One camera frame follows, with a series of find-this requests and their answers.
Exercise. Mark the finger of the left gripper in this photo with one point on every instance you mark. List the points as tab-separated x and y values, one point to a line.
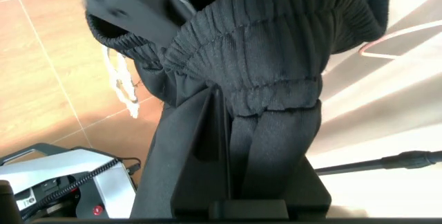
131	9

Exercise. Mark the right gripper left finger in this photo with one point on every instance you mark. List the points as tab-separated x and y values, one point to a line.
203	179

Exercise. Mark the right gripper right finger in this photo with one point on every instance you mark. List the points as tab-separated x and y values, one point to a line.
310	193

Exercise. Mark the black clothes rack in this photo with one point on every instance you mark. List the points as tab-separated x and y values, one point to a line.
397	160

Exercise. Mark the pink clothes hanger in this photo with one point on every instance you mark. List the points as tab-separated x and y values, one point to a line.
397	34

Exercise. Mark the beige curtain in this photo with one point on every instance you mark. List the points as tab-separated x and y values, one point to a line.
380	96

